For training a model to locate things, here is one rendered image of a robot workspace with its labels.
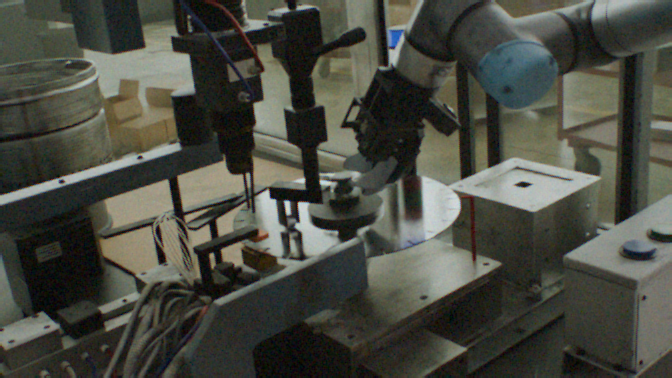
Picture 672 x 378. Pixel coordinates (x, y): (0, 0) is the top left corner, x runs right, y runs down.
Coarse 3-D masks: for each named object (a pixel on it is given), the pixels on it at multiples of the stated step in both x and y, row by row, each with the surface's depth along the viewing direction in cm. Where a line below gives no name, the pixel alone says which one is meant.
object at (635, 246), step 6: (630, 240) 106; (636, 240) 105; (642, 240) 105; (624, 246) 104; (630, 246) 104; (636, 246) 104; (642, 246) 104; (648, 246) 103; (654, 246) 103; (630, 252) 103; (636, 252) 102; (642, 252) 102; (648, 252) 102; (654, 252) 103
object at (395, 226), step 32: (384, 192) 119; (416, 192) 118; (448, 192) 117; (256, 224) 113; (320, 224) 110; (352, 224) 109; (384, 224) 108; (416, 224) 107; (448, 224) 106; (288, 256) 102
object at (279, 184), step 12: (312, 156) 104; (312, 168) 104; (276, 180) 110; (312, 180) 105; (276, 192) 108; (288, 192) 107; (300, 192) 106; (312, 192) 105; (324, 192) 105; (276, 204) 109
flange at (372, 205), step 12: (312, 204) 115; (324, 204) 114; (336, 204) 112; (348, 204) 112; (360, 204) 113; (372, 204) 113; (312, 216) 112; (324, 216) 110; (336, 216) 110; (348, 216) 109; (360, 216) 109; (372, 216) 110
